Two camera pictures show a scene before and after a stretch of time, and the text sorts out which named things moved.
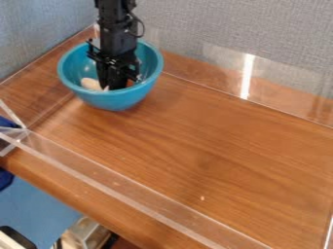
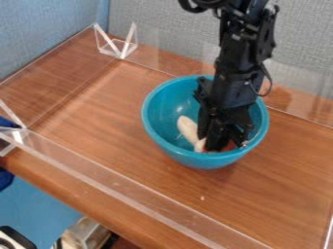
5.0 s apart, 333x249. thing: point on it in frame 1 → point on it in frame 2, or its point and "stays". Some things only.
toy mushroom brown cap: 92,84 → 188,129
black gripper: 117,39 → 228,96
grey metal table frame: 84,234 stays
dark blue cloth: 6,176 stays
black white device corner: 14,240 stays
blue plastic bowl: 76,65 → 166,101
